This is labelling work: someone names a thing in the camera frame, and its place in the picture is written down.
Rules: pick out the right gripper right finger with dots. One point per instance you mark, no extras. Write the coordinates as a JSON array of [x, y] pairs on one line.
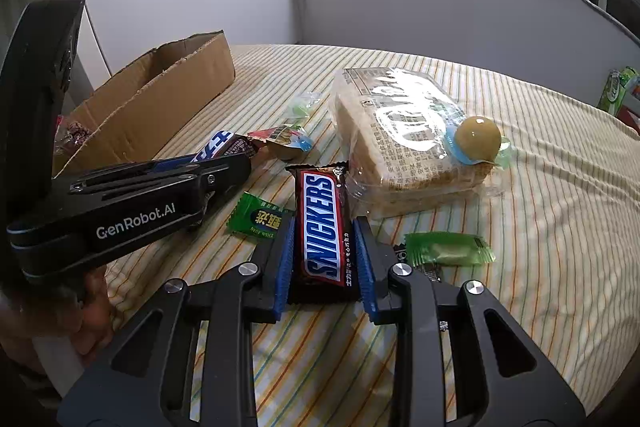
[[378, 271]]

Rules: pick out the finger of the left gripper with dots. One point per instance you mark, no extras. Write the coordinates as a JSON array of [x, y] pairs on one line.
[[174, 163], [218, 177]]

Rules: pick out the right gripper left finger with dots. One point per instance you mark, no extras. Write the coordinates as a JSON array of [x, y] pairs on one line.
[[267, 275]]

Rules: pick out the brown Snickers bar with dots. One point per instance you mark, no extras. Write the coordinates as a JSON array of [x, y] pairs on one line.
[[324, 266]]

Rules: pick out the dark green candy packet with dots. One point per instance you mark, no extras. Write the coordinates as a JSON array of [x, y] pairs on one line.
[[256, 217]]

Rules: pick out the colourful jelly snack packet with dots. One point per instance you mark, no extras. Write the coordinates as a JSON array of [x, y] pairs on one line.
[[289, 140]]

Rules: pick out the jelly cup with blue lid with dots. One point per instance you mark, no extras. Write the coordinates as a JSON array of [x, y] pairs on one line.
[[478, 141]]

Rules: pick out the black patterned candy packet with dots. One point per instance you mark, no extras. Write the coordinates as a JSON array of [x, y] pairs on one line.
[[427, 268]]

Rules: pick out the red clear snack packet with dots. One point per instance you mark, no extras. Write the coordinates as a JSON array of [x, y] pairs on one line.
[[70, 136]]

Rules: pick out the person's left hand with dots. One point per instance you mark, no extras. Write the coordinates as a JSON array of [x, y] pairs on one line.
[[88, 325]]

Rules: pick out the light green candy packet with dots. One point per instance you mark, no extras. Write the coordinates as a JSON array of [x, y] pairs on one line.
[[450, 249]]

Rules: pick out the cardboard box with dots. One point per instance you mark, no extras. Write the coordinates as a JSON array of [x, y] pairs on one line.
[[137, 111]]

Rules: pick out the clear bag of bread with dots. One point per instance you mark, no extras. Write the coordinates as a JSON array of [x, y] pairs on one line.
[[392, 124]]

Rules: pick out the green white carton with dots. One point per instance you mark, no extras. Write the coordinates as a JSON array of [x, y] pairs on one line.
[[616, 86]]

